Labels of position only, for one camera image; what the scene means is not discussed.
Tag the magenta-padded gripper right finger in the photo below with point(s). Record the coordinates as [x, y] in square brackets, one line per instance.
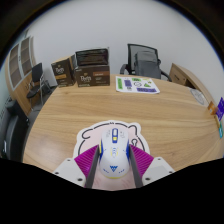
[146, 166]

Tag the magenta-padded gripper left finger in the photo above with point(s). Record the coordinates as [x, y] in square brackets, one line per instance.
[80, 166]

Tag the white blue yellow computer mouse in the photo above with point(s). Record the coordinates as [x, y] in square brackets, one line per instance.
[114, 153]

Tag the pink pig-shaped mouse pad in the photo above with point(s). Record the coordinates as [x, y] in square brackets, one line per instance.
[88, 136]

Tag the black leather armchair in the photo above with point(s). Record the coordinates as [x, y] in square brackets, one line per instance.
[11, 133]

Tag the white printed sticker sheet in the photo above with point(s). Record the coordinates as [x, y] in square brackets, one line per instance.
[136, 85]

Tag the blue small box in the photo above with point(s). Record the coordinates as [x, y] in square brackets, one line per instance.
[221, 130]

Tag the orange wooden box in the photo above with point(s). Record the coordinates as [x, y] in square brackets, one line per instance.
[212, 108]

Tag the large brown open cardboard box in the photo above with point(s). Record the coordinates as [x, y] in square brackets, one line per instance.
[92, 75]

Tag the purple standing card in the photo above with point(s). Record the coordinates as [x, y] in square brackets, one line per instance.
[220, 108]

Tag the wooden side desk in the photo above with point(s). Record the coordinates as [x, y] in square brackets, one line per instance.
[186, 78]

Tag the small brown cardboard box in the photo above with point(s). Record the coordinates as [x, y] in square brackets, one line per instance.
[63, 71]

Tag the small black chair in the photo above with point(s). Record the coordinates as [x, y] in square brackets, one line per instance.
[37, 78]

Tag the black mesh office chair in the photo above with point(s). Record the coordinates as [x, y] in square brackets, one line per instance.
[131, 50]

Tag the wooden shelf unit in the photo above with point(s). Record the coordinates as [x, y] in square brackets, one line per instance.
[18, 66]

